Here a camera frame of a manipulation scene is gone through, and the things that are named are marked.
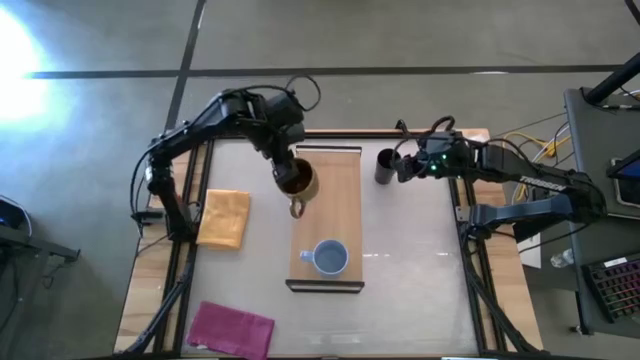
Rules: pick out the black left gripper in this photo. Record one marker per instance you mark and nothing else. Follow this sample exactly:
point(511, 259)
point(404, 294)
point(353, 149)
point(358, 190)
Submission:
point(285, 145)

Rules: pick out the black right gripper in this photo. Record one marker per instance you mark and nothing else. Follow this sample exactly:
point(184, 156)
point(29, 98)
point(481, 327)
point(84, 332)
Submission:
point(445, 162)

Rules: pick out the tall black cup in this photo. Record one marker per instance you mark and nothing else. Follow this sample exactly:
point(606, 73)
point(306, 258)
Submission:
point(384, 170)

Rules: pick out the olive brown ceramic mug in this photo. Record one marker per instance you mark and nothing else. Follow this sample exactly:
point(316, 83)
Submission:
point(306, 187)

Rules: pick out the light blue mug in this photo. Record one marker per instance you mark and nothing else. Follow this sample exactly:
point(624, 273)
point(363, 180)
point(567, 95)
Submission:
point(330, 257)

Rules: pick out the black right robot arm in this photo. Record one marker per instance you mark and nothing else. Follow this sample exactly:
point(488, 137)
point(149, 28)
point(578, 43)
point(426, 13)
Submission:
point(530, 185)

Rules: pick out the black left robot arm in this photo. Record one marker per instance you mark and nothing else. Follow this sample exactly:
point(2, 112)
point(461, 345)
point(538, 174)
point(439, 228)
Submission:
point(190, 127)

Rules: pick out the black-framed wooden shelf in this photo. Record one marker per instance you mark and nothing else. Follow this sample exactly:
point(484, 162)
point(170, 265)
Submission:
point(340, 210)

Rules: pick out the yellow folded cloth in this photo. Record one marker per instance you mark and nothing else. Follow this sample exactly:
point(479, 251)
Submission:
point(223, 219)

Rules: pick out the white paper sheet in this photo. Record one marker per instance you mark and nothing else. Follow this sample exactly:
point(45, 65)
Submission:
point(531, 250)

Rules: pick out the magenta folded cloth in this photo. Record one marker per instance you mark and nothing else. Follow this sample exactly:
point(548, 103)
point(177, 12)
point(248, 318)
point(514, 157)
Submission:
point(230, 331)

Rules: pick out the clear plastic bottle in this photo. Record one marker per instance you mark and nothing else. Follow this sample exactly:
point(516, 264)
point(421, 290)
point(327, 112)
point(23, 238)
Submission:
point(562, 258)

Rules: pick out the dark grey side table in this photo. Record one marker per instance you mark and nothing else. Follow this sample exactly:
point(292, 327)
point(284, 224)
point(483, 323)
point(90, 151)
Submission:
point(590, 225)

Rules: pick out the tablet with black case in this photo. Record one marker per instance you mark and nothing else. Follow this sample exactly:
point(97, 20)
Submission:
point(627, 180)

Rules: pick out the black stand pole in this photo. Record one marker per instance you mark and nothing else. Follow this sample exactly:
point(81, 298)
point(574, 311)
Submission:
point(612, 80)

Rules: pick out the colourful key keyboard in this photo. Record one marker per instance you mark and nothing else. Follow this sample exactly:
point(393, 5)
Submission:
point(616, 289)

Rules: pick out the black floor stand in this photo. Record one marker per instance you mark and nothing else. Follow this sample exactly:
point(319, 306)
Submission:
point(30, 235)

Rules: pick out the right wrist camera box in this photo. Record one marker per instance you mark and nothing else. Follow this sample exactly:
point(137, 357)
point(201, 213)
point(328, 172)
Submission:
point(442, 140)

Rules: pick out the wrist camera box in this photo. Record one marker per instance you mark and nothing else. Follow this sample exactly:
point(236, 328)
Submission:
point(284, 109)
point(442, 140)

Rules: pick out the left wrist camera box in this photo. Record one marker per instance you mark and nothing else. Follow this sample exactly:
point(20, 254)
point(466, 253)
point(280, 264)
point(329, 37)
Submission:
point(284, 109)

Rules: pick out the black aluminium table frame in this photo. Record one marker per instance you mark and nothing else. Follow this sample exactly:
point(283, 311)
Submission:
point(205, 165)

